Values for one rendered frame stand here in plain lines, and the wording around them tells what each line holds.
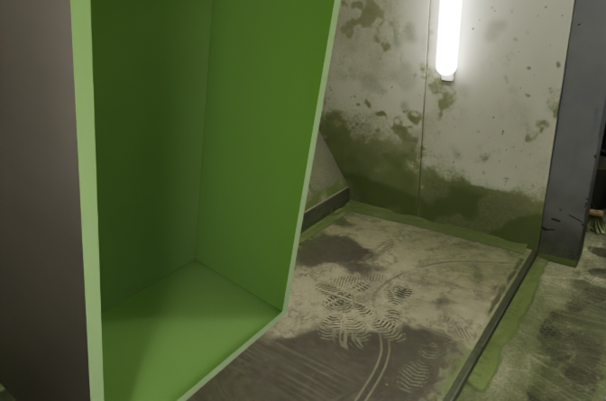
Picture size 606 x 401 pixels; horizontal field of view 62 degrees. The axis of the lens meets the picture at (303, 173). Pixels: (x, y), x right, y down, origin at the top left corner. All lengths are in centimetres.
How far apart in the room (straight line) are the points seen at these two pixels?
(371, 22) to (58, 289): 231
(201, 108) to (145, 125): 18
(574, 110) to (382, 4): 108
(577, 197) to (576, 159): 19
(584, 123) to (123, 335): 208
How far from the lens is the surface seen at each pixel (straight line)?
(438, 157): 281
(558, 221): 274
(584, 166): 264
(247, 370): 191
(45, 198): 80
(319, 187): 293
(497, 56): 262
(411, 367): 193
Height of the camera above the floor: 128
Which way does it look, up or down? 19 degrees down
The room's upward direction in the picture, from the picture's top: 1 degrees counter-clockwise
